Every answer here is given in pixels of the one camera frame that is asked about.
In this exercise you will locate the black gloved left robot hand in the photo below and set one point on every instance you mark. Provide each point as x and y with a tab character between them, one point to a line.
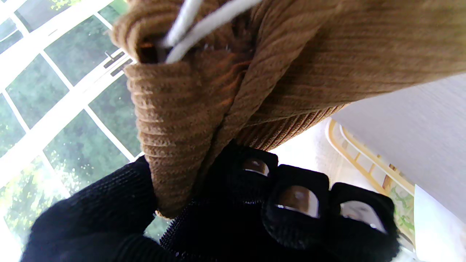
218	225

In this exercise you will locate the printed garden room backdrop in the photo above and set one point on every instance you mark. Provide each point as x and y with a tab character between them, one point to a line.
54	91

